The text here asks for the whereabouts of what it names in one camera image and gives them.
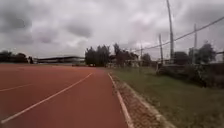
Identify clump of dark trees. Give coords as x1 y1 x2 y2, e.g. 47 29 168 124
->
84 42 141 68

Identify long low building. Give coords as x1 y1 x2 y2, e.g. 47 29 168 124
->
33 55 86 65

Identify floodlight pole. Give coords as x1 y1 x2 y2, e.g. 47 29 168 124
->
165 0 175 64

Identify tall net fence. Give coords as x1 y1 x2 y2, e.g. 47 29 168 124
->
133 16 224 68

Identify trees behind fence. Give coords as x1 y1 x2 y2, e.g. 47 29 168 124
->
139 42 218 66

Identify dark hedge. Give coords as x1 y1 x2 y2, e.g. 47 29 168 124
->
155 62 224 89

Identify dark trees beside building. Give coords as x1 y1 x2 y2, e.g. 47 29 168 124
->
0 50 34 65

